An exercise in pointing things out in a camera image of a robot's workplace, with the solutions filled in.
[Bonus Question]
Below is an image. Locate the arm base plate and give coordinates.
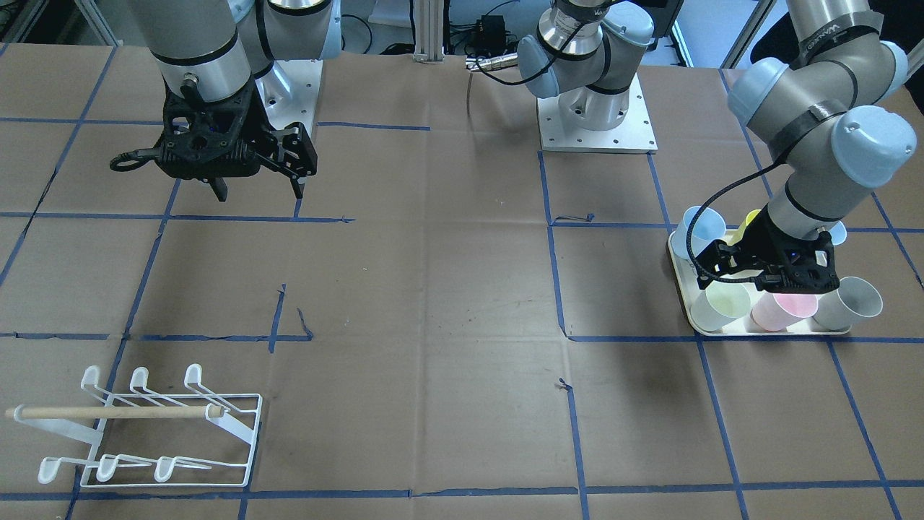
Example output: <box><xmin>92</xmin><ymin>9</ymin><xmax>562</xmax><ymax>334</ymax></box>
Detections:
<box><xmin>256</xmin><ymin>60</ymin><xmax>324</xmax><ymax>137</ymax></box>
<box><xmin>537</xmin><ymin>76</ymin><xmax>659</xmax><ymax>154</ymax></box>

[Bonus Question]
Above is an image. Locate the wooden rack dowel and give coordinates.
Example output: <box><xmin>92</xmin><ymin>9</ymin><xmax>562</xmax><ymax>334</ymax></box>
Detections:
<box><xmin>4</xmin><ymin>404</ymin><xmax>227</xmax><ymax>420</ymax></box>

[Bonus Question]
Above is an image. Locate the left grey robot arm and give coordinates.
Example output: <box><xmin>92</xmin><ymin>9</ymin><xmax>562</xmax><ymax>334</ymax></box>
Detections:
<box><xmin>517</xmin><ymin>1</ymin><xmax>917</xmax><ymax>294</ymax></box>

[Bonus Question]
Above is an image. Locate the light blue cup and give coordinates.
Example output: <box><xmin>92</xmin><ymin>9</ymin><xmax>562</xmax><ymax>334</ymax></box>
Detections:
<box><xmin>672</xmin><ymin>205</ymin><xmax>726</xmax><ymax>260</ymax></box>
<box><xmin>828</xmin><ymin>221</ymin><xmax>847</xmax><ymax>246</ymax></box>

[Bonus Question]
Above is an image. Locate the white wire cup rack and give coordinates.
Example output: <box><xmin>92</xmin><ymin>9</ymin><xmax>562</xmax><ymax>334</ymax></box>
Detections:
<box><xmin>12</xmin><ymin>363</ymin><xmax>263</xmax><ymax>488</ymax></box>

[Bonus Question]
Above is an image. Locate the cream plastic tray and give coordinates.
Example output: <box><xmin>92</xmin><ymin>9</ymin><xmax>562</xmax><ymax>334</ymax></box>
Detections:
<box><xmin>667</xmin><ymin>230</ymin><xmax>881</xmax><ymax>337</ymax></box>

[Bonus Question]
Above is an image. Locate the grey plastic cup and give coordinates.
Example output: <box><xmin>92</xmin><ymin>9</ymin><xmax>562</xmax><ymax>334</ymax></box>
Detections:
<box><xmin>813</xmin><ymin>277</ymin><xmax>884</xmax><ymax>330</ymax></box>

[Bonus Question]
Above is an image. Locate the light blue cup far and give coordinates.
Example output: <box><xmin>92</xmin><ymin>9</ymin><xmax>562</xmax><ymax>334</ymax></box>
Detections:
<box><xmin>828</xmin><ymin>221</ymin><xmax>847</xmax><ymax>246</ymax></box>

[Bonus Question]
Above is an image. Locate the white ikea cup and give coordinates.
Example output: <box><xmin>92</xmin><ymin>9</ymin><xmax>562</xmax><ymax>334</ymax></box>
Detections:
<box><xmin>689</xmin><ymin>281</ymin><xmax>751</xmax><ymax>332</ymax></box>

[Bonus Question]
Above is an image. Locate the pink plastic cup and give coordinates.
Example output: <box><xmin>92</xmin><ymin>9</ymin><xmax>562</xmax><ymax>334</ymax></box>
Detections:
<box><xmin>750</xmin><ymin>292</ymin><xmax>819</xmax><ymax>332</ymax></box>

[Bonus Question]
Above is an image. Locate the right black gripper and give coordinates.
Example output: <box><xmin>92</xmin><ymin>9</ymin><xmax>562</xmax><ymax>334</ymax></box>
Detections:
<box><xmin>154</xmin><ymin>76</ymin><xmax>318</xmax><ymax>203</ymax></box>

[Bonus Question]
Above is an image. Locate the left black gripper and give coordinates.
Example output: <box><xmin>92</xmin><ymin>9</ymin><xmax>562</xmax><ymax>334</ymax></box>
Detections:
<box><xmin>697</xmin><ymin>209</ymin><xmax>840</xmax><ymax>294</ymax></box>

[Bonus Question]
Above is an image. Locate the aluminium frame post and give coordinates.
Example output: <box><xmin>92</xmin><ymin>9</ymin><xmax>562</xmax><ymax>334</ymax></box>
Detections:
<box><xmin>410</xmin><ymin>0</ymin><xmax>449</xmax><ymax>63</ymax></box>

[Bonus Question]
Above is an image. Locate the light blue cup near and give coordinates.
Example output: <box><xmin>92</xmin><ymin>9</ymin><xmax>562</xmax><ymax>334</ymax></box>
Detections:
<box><xmin>672</xmin><ymin>205</ymin><xmax>726</xmax><ymax>260</ymax></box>

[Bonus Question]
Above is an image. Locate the yellow plastic cup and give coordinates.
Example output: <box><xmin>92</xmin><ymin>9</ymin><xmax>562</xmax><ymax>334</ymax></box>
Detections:
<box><xmin>725</xmin><ymin>209</ymin><xmax>760</xmax><ymax>246</ymax></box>

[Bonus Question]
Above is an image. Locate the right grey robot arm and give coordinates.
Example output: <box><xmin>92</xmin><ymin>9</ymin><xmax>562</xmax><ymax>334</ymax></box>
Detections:
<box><xmin>111</xmin><ymin>1</ymin><xmax>342</xmax><ymax>202</ymax></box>

